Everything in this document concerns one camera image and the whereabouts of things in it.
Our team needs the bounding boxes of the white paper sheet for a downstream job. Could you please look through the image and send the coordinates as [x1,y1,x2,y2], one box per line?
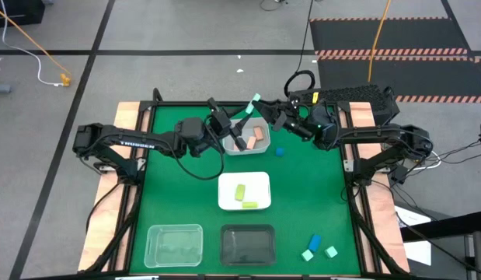
[394,205,434,267]

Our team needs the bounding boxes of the blue long block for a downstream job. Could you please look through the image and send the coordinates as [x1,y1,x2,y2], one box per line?
[307,233,322,254]

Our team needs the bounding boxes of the green table mat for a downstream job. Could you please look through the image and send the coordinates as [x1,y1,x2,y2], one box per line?
[129,104,361,275]

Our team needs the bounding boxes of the teal long block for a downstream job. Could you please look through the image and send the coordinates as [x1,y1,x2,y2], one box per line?
[245,93,262,115]

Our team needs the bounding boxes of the white floor cable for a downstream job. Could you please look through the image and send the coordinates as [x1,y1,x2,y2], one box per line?
[0,0,64,86]

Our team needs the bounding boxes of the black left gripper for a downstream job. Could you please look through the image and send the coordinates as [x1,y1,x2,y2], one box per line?
[203,105,252,152]

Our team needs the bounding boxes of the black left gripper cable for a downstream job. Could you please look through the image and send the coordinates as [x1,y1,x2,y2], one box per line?
[173,128,225,182]

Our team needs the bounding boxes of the black metal beam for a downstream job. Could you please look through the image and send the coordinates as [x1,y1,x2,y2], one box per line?
[399,211,481,243]

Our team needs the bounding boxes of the white cable loop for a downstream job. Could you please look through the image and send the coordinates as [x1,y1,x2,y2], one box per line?
[413,149,443,172]

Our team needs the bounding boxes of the dark smoked plastic bin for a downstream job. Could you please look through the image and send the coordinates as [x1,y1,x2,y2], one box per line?
[219,223,277,267]

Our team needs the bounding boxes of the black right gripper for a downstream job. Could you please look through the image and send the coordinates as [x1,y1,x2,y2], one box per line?
[252,100,317,140]

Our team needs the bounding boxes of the white plastic storage bin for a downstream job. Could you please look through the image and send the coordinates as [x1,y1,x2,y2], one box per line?
[221,116,272,157]
[218,171,272,212]

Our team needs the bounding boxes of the clear plastic bin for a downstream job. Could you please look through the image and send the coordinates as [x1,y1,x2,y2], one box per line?
[143,223,204,269]

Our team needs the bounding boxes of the black hazard-striped floor mat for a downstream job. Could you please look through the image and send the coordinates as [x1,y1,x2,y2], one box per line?
[308,16,481,104]

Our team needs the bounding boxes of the black coiled floor cable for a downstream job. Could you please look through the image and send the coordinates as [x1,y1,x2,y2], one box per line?
[283,0,317,100]

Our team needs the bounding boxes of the orange floor cable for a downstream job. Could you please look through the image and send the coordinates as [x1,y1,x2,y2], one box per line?
[0,2,70,79]
[366,0,393,84]

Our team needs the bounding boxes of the thin black floor cable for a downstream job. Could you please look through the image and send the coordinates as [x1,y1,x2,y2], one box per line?
[259,0,291,12]

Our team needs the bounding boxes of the black floor box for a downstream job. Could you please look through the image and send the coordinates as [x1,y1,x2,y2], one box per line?
[0,0,46,29]

